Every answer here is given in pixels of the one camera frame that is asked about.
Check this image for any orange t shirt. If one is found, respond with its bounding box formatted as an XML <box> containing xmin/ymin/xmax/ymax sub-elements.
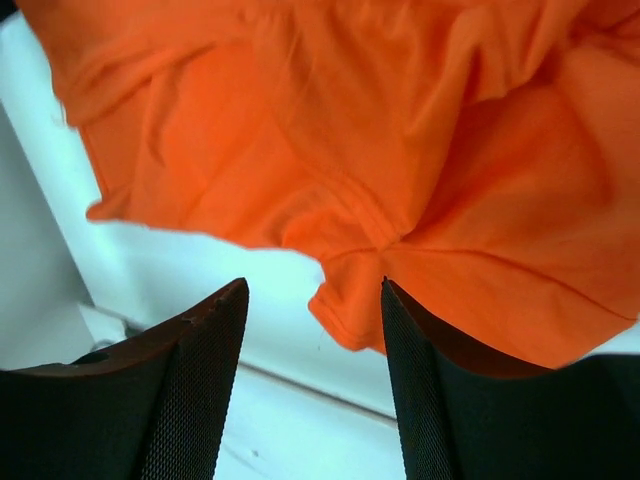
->
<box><xmin>19</xmin><ymin>1</ymin><xmax>639</xmax><ymax>368</ymax></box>

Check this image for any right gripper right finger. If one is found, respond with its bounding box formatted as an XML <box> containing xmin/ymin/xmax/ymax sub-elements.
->
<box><xmin>381</xmin><ymin>280</ymin><xmax>639</xmax><ymax>479</ymax></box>

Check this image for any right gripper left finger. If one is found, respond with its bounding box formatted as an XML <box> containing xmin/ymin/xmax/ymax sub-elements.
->
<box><xmin>1</xmin><ymin>278</ymin><xmax>249</xmax><ymax>480</ymax></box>

